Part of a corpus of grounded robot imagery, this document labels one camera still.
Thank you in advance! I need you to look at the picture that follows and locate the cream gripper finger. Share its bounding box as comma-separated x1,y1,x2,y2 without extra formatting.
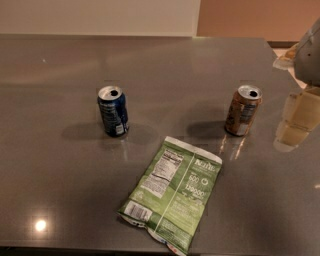
273,86,320,152
273,44,298,70

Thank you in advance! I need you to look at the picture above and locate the green kettle chips bag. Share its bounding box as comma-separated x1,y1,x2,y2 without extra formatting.
118,137,222,256

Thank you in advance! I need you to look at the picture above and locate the blue pepsi can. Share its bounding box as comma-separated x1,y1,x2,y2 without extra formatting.
97,86,129,137

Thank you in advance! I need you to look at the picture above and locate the brown soda can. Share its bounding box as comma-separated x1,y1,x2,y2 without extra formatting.
225,85,262,136

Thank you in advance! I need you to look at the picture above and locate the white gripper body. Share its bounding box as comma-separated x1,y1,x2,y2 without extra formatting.
294,18,320,86

